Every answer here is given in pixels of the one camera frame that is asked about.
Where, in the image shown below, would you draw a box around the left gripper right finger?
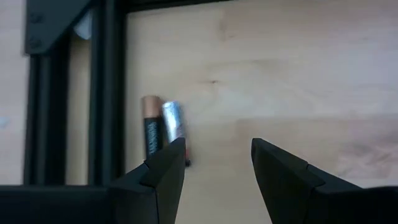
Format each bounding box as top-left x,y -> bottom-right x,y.
250,138 -> 363,224

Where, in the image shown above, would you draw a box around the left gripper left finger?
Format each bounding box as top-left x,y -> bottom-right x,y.
107,137 -> 187,224

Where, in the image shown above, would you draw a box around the AA battery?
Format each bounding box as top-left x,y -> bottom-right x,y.
141,95 -> 164,161
160,100 -> 192,168

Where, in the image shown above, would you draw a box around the black metal table frame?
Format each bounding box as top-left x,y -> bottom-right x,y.
23,0 -> 234,187

